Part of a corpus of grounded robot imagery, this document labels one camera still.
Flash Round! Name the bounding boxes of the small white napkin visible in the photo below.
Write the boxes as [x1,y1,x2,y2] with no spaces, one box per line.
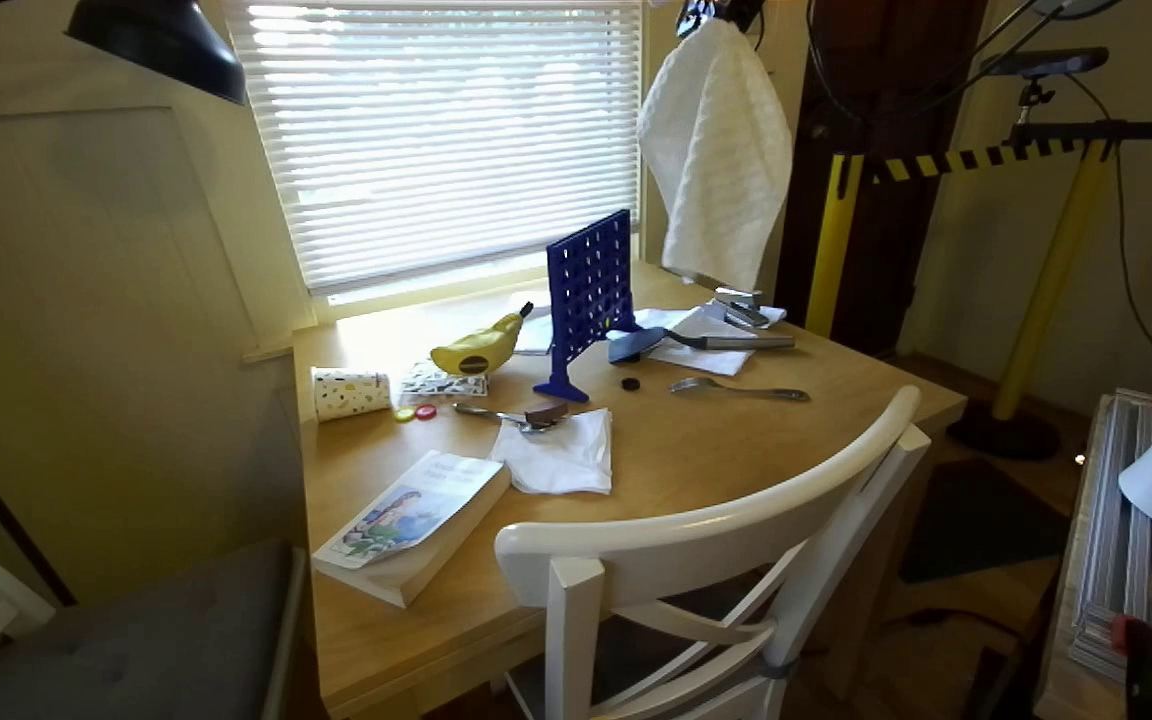
[487,404,620,500]

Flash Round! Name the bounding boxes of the black stereo camera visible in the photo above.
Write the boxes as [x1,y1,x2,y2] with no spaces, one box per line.
[974,43,1117,82]

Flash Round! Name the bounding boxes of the yellow pole with black base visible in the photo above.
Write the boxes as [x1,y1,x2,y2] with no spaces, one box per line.
[948,134,1120,463]

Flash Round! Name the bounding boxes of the silver metal fork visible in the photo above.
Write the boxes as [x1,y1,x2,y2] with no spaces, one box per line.
[673,375,816,409]

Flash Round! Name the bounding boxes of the white paper sheets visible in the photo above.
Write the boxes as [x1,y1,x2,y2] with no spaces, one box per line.
[628,299,793,383]

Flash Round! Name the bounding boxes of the yellow banana toy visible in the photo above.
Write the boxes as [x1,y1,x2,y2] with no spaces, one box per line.
[428,299,539,381]

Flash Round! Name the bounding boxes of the dark brown door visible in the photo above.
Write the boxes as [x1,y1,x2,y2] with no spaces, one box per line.
[771,0,995,361]

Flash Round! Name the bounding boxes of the paperback book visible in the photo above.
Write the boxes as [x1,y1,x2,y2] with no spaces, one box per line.
[311,448,516,613]

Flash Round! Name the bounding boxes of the small brown object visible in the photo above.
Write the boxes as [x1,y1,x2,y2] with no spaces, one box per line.
[508,401,575,441]

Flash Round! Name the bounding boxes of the white textured cloth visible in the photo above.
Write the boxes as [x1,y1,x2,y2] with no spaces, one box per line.
[635,14,800,295]

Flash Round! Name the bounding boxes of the black desk lamp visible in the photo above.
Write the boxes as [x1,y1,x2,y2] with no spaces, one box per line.
[63,0,249,108]

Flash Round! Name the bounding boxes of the bag of game chips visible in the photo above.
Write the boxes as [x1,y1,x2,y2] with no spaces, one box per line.
[397,367,496,410]

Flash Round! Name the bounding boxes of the white curved-back chair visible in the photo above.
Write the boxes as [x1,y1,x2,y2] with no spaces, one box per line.
[492,381,936,720]

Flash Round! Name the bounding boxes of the black yellow striped bar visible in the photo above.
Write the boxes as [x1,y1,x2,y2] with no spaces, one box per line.
[851,133,1103,191]

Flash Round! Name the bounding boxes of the black camera stand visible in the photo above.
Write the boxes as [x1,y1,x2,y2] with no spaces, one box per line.
[1010,76,1152,163]

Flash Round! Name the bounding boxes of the black floor mat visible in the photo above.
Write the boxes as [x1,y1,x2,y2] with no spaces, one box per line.
[898,457,1077,589]

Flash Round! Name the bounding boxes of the wide white window blind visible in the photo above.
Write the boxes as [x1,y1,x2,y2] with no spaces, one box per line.
[229,0,650,299]

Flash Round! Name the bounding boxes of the small white box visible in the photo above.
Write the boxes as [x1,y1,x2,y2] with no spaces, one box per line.
[308,365,397,425]

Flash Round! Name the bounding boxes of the blue connect four game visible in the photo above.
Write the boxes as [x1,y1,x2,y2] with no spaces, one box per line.
[532,209,650,409]

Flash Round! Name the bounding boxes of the metal rack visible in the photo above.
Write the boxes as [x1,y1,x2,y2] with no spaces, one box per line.
[1034,389,1152,720]

